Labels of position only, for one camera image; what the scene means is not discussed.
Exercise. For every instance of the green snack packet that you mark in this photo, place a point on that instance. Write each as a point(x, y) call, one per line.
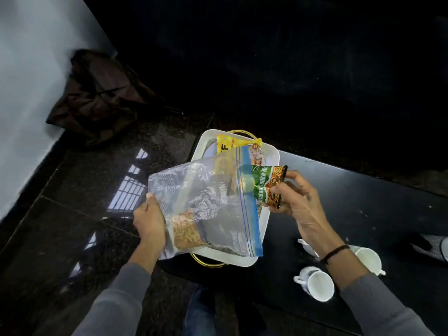
point(267, 181)

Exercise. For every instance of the person's left forearm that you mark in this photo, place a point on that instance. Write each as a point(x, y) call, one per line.
point(119, 297)

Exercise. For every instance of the person's right forearm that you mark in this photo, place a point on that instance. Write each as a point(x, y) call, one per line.
point(371, 304)

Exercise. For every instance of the clear zip bag blue strip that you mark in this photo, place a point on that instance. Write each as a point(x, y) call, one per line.
point(175, 185)

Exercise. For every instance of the black wrist band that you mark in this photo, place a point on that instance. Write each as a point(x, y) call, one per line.
point(334, 253)

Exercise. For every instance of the person's left hand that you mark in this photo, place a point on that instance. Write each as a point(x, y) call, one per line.
point(150, 227)

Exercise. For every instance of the white paper napkin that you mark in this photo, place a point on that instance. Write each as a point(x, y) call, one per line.
point(434, 246)

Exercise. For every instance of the yellow snack packet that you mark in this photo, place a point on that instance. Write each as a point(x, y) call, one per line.
point(234, 143)

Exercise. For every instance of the person's right hand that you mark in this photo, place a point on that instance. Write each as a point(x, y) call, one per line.
point(308, 213)

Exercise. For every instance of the black table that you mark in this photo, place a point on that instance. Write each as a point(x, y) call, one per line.
point(350, 206)

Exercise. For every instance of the person's right leg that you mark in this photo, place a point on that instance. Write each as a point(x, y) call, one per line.
point(252, 321)

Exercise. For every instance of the white cup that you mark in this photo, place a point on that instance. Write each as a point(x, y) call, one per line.
point(308, 247)
point(320, 285)
point(367, 260)

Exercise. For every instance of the brown cloth bag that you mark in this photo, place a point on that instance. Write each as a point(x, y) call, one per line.
point(98, 97)

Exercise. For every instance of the black round holder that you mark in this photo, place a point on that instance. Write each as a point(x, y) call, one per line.
point(418, 241)

